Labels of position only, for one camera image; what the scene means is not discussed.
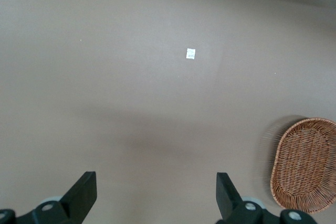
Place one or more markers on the oval brown wicker basket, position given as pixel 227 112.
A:
pixel 304 163

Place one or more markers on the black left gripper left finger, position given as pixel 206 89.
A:
pixel 78 200

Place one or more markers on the small square tape patch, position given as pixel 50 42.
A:
pixel 191 53

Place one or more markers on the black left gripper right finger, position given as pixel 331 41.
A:
pixel 231 205

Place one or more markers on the brown table cover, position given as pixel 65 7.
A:
pixel 105 77

